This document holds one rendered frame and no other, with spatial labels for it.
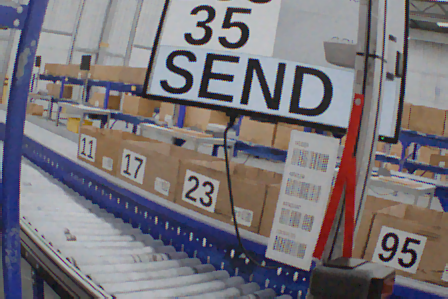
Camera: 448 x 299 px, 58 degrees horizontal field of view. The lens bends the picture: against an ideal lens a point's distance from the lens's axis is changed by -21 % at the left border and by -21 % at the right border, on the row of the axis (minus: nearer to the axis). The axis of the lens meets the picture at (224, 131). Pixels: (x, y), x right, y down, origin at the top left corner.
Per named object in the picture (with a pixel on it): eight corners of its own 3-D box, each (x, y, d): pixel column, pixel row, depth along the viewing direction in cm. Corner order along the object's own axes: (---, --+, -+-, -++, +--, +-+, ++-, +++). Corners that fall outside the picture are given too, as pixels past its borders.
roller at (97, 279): (87, 294, 114) (79, 283, 118) (216, 278, 152) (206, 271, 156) (89, 281, 113) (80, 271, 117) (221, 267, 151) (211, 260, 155)
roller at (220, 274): (98, 283, 110) (102, 300, 109) (231, 268, 148) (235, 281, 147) (89, 284, 113) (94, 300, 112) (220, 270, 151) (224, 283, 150)
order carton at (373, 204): (256, 236, 149) (267, 184, 148) (307, 227, 170) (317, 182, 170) (357, 267, 122) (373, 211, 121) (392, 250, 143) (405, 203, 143)
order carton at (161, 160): (115, 178, 203) (119, 139, 202) (166, 181, 224) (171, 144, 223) (173, 205, 176) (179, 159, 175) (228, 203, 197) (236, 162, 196)
